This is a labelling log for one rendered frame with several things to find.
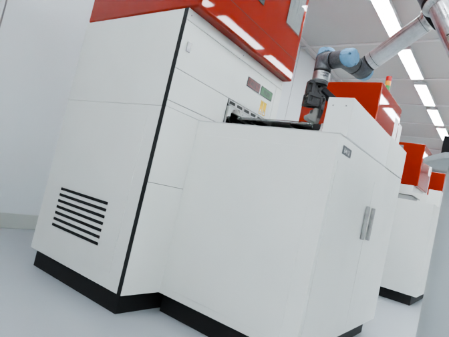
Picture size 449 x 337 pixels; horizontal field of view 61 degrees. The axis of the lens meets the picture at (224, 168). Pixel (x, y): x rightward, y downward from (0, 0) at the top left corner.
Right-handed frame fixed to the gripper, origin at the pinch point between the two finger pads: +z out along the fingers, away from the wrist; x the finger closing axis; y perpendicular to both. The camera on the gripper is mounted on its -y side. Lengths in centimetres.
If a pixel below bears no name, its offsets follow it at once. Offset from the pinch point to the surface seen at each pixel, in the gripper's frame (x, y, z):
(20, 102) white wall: -103, 160, 9
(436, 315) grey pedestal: 52, -32, 59
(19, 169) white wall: -111, 152, 52
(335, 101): 33.2, 6.8, -3.0
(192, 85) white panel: 4, 57, -3
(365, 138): 23.8, -12.0, 4.8
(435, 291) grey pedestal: 50, -32, 52
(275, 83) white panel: -39.8, 12.4, -27.1
